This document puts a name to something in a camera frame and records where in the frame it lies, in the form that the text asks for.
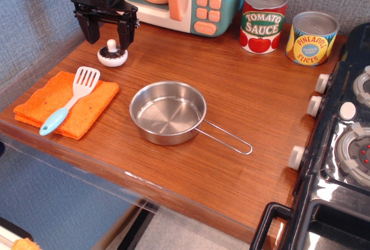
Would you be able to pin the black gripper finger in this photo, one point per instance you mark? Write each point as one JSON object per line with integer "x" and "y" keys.
{"x": 89, "y": 27}
{"x": 126, "y": 32}

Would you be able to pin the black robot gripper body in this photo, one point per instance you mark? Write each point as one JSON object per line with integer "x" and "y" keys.
{"x": 104, "y": 1}

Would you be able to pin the white toy mushroom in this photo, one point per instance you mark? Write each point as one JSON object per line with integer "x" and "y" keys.
{"x": 112, "y": 55}

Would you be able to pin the small metal pot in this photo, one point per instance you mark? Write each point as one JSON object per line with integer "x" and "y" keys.
{"x": 171, "y": 113}

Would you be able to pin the white and blue spatula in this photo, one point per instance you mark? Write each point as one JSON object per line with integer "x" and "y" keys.
{"x": 86, "y": 78}

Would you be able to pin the orange folded cloth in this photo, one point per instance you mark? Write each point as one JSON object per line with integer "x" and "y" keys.
{"x": 55, "y": 94}

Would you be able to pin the tomato sauce can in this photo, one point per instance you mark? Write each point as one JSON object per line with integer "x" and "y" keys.
{"x": 261, "y": 25}

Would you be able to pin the pineapple slices can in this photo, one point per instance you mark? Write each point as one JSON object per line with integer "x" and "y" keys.
{"x": 312, "y": 37}

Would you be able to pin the white stove knob middle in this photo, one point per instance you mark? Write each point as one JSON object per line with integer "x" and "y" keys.
{"x": 314, "y": 105}

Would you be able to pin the white stove knob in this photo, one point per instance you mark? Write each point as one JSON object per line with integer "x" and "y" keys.
{"x": 321, "y": 83}
{"x": 314, "y": 105}
{"x": 296, "y": 156}

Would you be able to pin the white stove knob upper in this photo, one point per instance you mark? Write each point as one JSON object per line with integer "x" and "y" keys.
{"x": 321, "y": 83}

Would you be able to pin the white stove knob lower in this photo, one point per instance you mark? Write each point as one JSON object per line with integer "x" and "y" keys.
{"x": 296, "y": 156}

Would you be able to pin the orange object at corner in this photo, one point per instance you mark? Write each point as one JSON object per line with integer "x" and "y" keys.
{"x": 25, "y": 244}

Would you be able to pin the black toy stove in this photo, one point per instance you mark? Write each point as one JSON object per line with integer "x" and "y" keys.
{"x": 331, "y": 194}

